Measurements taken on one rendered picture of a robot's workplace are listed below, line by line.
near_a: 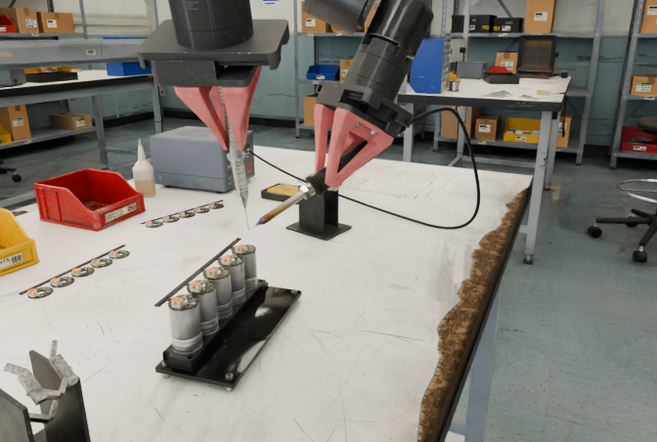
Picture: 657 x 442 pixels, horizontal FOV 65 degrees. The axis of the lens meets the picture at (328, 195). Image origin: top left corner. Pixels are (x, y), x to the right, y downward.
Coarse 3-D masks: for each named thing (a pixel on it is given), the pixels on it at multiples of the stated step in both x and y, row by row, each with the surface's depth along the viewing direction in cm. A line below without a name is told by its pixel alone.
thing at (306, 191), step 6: (306, 186) 53; (312, 186) 53; (300, 192) 53; (306, 192) 53; (312, 192) 53; (294, 198) 53; (300, 198) 53; (306, 198) 53; (282, 204) 52; (288, 204) 52; (276, 210) 52; (282, 210) 52; (264, 216) 52; (270, 216) 52; (264, 222) 52
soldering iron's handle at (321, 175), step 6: (402, 126) 57; (360, 144) 55; (366, 144) 55; (354, 150) 55; (360, 150) 54; (342, 156) 54; (348, 156) 54; (342, 162) 54; (366, 162) 55; (324, 168) 54; (318, 174) 53; (324, 174) 53; (306, 180) 54; (312, 180) 53; (318, 180) 53; (324, 180) 53; (318, 186) 52; (324, 186) 53; (318, 192) 53
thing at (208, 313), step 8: (200, 296) 44; (208, 296) 44; (200, 304) 44; (208, 304) 44; (216, 304) 45; (200, 312) 44; (208, 312) 44; (216, 312) 45; (200, 320) 44; (208, 320) 45; (216, 320) 46; (208, 328) 45; (216, 328) 46
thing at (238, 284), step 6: (234, 270) 49; (240, 270) 49; (234, 276) 49; (240, 276) 50; (234, 282) 49; (240, 282) 50; (234, 288) 50; (240, 288) 50; (234, 294) 50; (240, 294) 50; (234, 300) 50; (240, 300) 50
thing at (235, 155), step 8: (224, 104) 42; (224, 112) 42; (224, 120) 43; (232, 136) 43; (232, 144) 44; (232, 152) 44; (240, 152) 45; (232, 160) 45; (240, 160) 45; (232, 168) 46; (240, 168) 46; (240, 176) 46; (240, 184) 46; (240, 192) 47
